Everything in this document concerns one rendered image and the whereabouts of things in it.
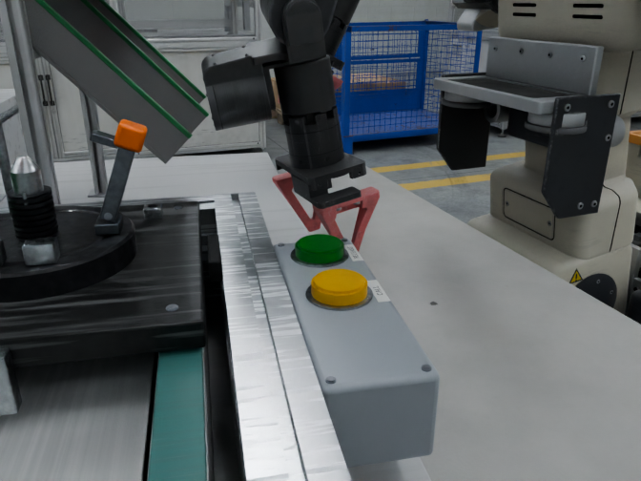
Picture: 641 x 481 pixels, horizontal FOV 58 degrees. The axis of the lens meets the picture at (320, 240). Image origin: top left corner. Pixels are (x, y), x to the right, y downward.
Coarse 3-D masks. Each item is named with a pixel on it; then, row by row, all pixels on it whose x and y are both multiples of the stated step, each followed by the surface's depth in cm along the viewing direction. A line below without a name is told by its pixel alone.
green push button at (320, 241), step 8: (304, 240) 48; (312, 240) 48; (320, 240) 48; (328, 240) 48; (336, 240) 48; (296, 248) 47; (304, 248) 46; (312, 248) 46; (320, 248) 46; (328, 248) 46; (336, 248) 46; (296, 256) 47; (304, 256) 46; (312, 256) 46; (320, 256) 46; (328, 256) 46; (336, 256) 46
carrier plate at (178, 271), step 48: (144, 240) 48; (192, 240) 48; (96, 288) 40; (144, 288) 40; (192, 288) 40; (0, 336) 35; (48, 336) 35; (96, 336) 35; (144, 336) 36; (192, 336) 37
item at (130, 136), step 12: (96, 132) 42; (120, 132) 42; (132, 132) 42; (144, 132) 42; (108, 144) 42; (120, 144) 42; (132, 144) 42; (120, 156) 43; (132, 156) 43; (120, 168) 43; (120, 180) 43; (108, 192) 43; (120, 192) 44; (108, 204) 44; (108, 216) 44
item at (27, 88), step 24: (0, 0) 54; (24, 24) 56; (24, 48) 56; (24, 72) 57; (24, 96) 58; (24, 120) 58; (96, 120) 91; (48, 144) 61; (96, 144) 92; (48, 168) 61; (96, 168) 94; (96, 192) 95
